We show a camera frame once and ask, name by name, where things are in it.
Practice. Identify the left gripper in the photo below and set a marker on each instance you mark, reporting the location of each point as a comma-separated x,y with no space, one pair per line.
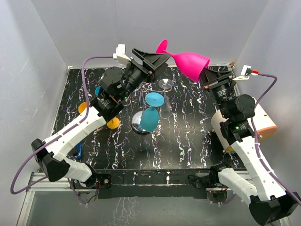
155,62

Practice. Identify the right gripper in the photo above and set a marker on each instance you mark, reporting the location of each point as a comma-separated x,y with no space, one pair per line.
209,78

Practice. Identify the magenta wine glass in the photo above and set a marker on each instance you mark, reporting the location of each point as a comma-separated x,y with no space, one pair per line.
189,63

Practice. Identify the clear wine glass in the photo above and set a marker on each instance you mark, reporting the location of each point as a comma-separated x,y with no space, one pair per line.
165,109

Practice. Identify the blue wine glass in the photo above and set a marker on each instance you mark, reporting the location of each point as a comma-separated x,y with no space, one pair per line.
98,90
150,116

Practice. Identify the orange wine glass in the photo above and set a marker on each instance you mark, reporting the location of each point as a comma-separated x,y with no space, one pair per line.
82,107
113,123

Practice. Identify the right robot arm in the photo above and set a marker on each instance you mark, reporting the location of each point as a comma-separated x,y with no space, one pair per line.
268,199

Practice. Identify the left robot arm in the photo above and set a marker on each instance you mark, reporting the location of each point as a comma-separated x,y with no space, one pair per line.
116,86

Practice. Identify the chrome wine glass rack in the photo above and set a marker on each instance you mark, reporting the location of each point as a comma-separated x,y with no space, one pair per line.
135,105

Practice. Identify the blue carabiner clip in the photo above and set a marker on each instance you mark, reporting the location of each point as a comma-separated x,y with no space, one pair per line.
78,153

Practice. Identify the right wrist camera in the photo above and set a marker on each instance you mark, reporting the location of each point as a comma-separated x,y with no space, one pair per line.
246,72

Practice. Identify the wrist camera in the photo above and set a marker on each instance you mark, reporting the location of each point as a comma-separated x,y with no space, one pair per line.
120,55
246,72

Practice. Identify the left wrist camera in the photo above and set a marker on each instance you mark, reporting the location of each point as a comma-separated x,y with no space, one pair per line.
120,55

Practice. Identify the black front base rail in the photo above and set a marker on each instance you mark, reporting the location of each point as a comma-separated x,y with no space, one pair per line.
154,183

